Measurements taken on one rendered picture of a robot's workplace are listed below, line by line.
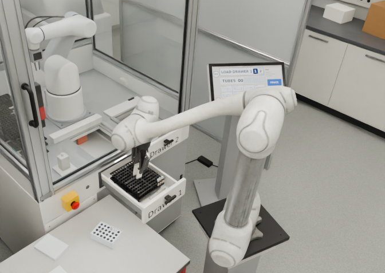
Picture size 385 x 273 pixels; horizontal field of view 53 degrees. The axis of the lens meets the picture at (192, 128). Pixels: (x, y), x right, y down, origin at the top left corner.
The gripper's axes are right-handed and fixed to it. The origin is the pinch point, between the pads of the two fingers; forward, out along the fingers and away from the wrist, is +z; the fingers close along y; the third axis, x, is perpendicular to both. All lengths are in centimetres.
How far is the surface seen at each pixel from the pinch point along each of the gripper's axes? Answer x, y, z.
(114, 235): 19.4, -12.8, 21.7
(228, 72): -89, 29, -22
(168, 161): -42, 21, 28
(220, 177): -100, 17, 66
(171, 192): -10.9, -14.8, 7.7
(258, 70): -107, 19, -24
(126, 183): 2.3, 4.1, 10.7
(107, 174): 4.1, 18.7, 15.3
